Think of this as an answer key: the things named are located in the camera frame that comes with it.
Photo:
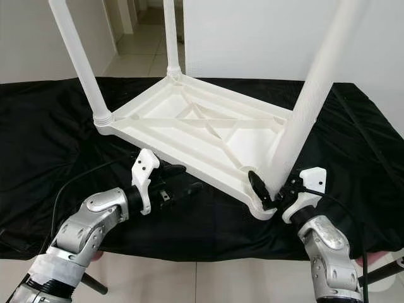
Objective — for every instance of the white plastic table top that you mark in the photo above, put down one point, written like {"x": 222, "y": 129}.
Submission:
{"x": 246, "y": 142}

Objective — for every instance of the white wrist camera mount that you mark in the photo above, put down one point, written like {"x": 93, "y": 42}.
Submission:
{"x": 315, "y": 180}
{"x": 145, "y": 165}

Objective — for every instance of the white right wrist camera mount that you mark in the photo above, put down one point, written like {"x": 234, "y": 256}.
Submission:
{"x": 315, "y": 180}

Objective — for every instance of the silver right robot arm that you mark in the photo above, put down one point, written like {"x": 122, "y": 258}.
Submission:
{"x": 328, "y": 252}

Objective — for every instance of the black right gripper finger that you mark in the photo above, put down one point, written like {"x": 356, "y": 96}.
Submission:
{"x": 259, "y": 186}

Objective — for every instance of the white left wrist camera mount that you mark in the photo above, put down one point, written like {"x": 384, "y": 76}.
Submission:
{"x": 145, "y": 165}

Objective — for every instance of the black table leg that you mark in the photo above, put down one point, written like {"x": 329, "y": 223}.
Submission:
{"x": 382, "y": 271}
{"x": 95, "y": 284}

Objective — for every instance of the black table cloth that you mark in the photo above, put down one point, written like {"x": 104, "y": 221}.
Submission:
{"x": 38, "y": 158}

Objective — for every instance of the brown door mat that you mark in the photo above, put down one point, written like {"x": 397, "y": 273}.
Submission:
{"x": 150, "y": 16}

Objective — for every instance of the small pink cylinder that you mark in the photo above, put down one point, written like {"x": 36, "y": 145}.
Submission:
{"x": 375, "y": 257}

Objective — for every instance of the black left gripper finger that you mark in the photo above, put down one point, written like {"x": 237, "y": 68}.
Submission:
{"x": 172, "y": 168}
{"x": 186, "y": 189}

